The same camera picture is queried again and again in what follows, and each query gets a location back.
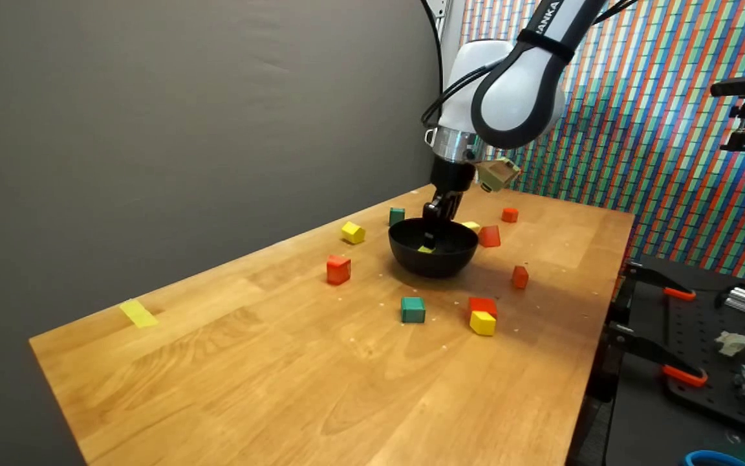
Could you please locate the red wooden cube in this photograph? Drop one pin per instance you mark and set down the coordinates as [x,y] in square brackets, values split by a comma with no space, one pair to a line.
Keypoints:
[337,270]

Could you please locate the beige wrist camera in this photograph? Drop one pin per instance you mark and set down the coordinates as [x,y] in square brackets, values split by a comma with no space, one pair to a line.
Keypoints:
[499,174]

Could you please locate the green wooden cube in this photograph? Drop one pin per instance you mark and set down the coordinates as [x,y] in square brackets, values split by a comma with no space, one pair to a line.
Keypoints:
[411,308]

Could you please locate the large green wooden block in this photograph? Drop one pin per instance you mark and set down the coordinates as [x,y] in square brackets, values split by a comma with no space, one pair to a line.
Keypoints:
[397,216]

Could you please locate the grey fabric backdrop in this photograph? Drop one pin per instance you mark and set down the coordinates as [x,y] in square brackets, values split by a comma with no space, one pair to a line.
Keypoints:
[130,129]

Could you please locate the black bowl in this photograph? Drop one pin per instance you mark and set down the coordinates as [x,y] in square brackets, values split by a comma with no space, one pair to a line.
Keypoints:
[433,262]

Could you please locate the white crumpled item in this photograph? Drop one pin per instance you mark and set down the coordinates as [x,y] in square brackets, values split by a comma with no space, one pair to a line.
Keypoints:
[732,343]

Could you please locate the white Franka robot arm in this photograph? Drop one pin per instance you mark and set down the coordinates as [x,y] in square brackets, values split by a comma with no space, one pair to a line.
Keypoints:
[511,86]

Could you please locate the black pegboard bench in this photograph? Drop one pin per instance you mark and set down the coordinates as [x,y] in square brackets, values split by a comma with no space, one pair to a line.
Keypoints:
[647,414]

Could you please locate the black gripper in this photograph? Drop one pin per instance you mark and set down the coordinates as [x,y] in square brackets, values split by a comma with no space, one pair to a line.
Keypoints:
[451,176]

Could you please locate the yellow tape strip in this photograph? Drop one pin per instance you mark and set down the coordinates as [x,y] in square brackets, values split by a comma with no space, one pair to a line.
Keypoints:
[138,314]

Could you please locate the red wooden wedge block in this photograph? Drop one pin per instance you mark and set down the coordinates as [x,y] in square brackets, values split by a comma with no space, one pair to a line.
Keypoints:
[490,236]

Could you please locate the large yellow wooden block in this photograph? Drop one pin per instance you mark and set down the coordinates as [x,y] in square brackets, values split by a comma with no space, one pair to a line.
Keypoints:
[352,231]

